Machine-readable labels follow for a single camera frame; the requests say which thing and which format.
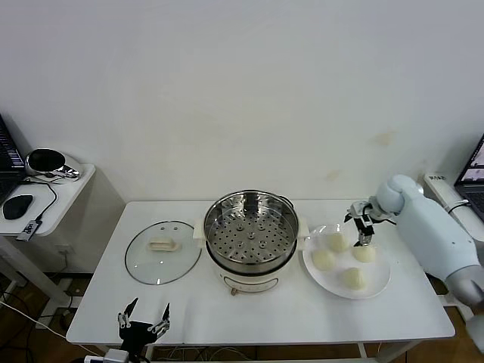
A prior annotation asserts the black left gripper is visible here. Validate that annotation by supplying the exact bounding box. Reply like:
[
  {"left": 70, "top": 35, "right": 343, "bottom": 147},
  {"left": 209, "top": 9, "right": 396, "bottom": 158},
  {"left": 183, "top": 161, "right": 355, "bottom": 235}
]
[{"left": 116, "top": 297, "right": 172, "bottom": 357}]

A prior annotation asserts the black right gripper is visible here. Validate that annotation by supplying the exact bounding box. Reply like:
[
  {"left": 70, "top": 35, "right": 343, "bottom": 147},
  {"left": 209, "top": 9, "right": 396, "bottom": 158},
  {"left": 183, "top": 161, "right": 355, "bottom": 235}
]
[{"left": 343, "top": 210, "right": 380, "bottom": 248}]

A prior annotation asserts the white steamed baozi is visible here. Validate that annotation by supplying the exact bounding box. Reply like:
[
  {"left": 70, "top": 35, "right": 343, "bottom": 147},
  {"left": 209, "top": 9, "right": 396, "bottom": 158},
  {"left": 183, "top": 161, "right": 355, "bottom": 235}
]
[
  {"left": 352, "top": 244, "right": 378, "bottom": 264},
  {"left": 340, "top": 267, "right": 368, "bottom": 291},
  {"left": 327, "top": 231, "right": 351, "bottom": 253},
  {"left": 312, "top": 249, "right": 337, "bottom": 271}
]

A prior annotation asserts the glass lid with cream handle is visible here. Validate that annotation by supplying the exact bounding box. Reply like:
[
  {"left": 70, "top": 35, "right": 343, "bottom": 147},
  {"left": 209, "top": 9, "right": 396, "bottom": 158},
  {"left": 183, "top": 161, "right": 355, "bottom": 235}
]
[{"left": 124, "top": 220, "right": 203, "bottom": 287}]

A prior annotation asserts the perforated steel steamer basket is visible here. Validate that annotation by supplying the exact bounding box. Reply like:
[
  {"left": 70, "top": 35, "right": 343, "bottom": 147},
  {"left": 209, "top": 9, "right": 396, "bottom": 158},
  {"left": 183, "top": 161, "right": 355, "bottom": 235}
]
[{"left": 203, "top": 191, "right": 298, "bottom": 274}]

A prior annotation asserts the white round plate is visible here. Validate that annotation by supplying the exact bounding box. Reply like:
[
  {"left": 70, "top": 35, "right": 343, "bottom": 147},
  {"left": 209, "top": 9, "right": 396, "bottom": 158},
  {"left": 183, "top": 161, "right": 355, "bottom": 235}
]
[{"left": 302, "top": 223, "right": 392, "bottom": 299}]

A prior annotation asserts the white side table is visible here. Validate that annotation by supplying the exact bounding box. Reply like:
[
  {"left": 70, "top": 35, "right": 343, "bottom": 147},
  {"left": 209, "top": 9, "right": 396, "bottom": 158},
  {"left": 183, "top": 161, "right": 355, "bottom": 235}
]
[
  {"left": 0, "top": 163, "right": 126, "bottom": 315},
  {"left": 422, "top": 172, "right": 484, "bottom": 326}
]

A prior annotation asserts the white electric cooker pot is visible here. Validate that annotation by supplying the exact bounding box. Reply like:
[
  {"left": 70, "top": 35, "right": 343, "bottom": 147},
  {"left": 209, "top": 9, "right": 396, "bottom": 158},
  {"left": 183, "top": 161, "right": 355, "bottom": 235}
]
[{"left": 192, "top": 217, "right": 311, "bottom": 296}]

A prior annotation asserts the black open laptop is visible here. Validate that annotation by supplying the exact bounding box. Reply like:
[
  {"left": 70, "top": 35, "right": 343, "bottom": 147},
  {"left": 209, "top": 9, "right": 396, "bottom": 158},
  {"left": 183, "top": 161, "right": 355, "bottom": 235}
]
[
  {"left": 0, "top": 113, "right": 28, "bottom": 203},
  {"left": 453, "top": 132, "right": 484, "bottom": 221}
]

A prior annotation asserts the small grey usb hub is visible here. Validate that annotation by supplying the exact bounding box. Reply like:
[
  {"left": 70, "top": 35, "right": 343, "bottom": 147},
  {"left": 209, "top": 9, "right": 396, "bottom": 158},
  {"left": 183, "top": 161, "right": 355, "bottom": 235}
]
[{"left": 17, "top": 221, "right": 42, "bottom": 243}]

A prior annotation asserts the black computer mouse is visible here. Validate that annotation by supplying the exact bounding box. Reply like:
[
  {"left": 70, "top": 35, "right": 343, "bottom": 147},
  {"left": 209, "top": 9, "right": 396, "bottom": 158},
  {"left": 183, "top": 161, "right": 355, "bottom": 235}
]
[{"left": 2, "top": 194, "right": 35, "bottom": 220}]

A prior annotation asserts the shiny chrome rounded device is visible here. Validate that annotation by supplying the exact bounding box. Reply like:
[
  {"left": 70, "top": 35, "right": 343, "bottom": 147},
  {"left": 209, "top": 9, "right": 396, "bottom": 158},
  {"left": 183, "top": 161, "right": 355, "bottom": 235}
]
[{"left": 24, "top": 147, "right": 85, "bottom": 185}]

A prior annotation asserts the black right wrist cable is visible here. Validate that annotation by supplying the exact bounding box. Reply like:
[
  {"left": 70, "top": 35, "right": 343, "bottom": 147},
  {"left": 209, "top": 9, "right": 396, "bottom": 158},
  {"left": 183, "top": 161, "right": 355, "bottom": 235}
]
[{"left": 372, "top": 213, "right": 400, "bottom": 227}]

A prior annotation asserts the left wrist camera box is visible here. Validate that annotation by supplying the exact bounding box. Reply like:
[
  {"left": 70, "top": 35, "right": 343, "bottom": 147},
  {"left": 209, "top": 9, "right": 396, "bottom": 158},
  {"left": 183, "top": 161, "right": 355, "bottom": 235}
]
[{"left": 104, "top": 348, "right": 129, "bottom": 363}]

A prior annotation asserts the tangle of white cables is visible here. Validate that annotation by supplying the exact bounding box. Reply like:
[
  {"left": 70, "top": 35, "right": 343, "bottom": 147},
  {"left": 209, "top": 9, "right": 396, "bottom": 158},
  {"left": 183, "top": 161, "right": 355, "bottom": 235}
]
[{"left": 162, "top": 346, "right": 243, "bottom": 361}]

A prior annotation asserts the long white floor cable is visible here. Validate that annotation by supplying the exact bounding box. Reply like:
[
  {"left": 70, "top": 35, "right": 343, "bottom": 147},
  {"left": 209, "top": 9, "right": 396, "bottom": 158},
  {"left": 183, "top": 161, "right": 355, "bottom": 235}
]
[{"left": 0, "top": 300, "right": 69, "bottom": 340}]

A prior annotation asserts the white work table frame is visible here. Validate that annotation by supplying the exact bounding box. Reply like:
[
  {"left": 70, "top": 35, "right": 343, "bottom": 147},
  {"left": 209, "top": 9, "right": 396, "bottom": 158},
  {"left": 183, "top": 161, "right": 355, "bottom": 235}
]
[{"left": 145, "top": 342, "right": 417, "bottom": 363}]

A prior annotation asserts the thin black usb cable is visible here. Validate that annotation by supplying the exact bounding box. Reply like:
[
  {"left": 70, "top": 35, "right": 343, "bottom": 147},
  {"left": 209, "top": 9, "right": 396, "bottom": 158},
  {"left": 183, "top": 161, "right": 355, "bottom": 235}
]
[{"left": 20, "top": 177, "right": 58, "bottom": 224}]

